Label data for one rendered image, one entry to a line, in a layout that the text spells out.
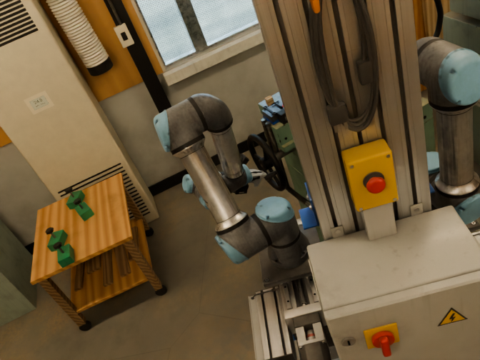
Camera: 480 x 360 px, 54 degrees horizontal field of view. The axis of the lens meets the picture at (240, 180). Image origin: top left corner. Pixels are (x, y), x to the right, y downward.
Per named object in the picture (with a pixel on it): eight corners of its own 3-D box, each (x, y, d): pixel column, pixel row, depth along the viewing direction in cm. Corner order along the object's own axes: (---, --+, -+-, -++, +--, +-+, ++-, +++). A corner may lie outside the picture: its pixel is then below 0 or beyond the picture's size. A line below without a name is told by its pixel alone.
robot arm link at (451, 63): (458, 191, 147) (451, 29, 115) (493, 219, 135) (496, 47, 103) (424, 208, 147) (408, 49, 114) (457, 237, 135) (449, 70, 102)
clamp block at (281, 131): (265, 133, 216) (259, 118, 211) (289, 120, 219) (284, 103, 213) (281, 146, 204) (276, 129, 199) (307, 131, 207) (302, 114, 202)
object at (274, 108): (263, 118, 210) (259, 107, 206) (283, 106, 212) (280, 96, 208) (278, 128, 199) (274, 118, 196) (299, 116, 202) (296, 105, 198)
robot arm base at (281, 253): (315, 261, 157) (308, 242, 151) (271, 273, 159) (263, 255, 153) (306, 231, 169) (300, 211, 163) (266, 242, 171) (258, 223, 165)
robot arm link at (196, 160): (276, 248, 148) (191, 93, 141) (236, 273, 146) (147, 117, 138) (266, 241, 160) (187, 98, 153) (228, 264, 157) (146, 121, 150)
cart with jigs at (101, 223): (80, 263, 327) (26, 197, 288) (155, 228, 330) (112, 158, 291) (81, 338, 274) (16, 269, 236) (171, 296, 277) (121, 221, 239)
